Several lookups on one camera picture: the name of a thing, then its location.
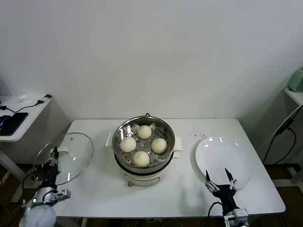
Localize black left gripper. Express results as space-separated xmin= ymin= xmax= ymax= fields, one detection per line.
xmin=41 ymin=146 xmax=61 ymax=188

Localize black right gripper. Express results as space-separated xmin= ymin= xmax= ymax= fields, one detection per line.
xmin=205 ymin=167 xmax=238 ymax=210

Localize round glass pot lid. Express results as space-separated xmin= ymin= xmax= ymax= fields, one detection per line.
xmin=32 ymin=132 xmax=95 ymax=186

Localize white steamed baozi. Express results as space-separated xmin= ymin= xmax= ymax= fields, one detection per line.
xmin=119 ymin=137 xmax=137 ymax=153
xmin=151 ymin=138 xmax=168 ymax=154
xmin=133 ymin=150 xmax=151 ymax=168
xmin=137 ymin=124 xmax=153 ymax=140

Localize stainless steel steamer basket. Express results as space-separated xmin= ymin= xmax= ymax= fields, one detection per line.
xmin=112 ymin=115 xmax=176 ymax=169

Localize white round plate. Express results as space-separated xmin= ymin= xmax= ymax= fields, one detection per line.
xmin=195 ymin=136 xmax=256 ymax=190

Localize dark crumbs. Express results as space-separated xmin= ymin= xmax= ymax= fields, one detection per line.
xmin=190 ymin=132 xmax=207 ymax=142

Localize white side table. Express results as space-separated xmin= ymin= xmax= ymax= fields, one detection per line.
xmin=0 ymin=94 xmax=53 ymax=203

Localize black smartphone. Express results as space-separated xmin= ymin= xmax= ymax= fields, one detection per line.
xmin=0 ymin=112 xmax=29 ymax=137

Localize blue computer mouse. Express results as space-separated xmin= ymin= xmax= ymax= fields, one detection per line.
xmin=0 ymin=115 xmax=12 ymax=130

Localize white electric cooker pot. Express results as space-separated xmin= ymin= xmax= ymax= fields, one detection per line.
xmin=105 ymin=132 xmax=184 ymax=188

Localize white shelf table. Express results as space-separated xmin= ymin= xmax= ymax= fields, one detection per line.
xmin=284 ymin=87 xmax=303 ymax=187

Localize mint green appliance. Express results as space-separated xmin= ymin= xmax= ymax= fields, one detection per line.
xmin=288 ymin=67 xmax=303 ymax=93

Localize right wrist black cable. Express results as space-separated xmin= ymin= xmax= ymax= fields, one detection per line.
xmin=207 ymin=201 xmax=224 ymax=217

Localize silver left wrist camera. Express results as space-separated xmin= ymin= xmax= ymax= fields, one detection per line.
xmin=53 ymin=188 xmax=72 ymax=202

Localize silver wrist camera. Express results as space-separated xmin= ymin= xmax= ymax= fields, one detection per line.
xmin=223 ymin=208 xmax=250 ymax=223
xmin=53 ymin=188 xmax=72 ymax=202

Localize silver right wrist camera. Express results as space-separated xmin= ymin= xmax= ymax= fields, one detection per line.
xmin=223 ymin=208 xmax=250 ymax=223

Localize black charging cable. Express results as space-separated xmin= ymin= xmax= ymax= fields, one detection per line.
xmin=0 ymin=100 xmax=45 ymax=114

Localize black power adapter cable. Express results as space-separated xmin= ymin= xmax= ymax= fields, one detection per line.
xmin=262 ymin=117 xmax=298 ymax=165

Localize white wall cable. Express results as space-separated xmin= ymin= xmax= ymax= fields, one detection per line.
xmin=259 ymin=105 xmax=303 ymax=148

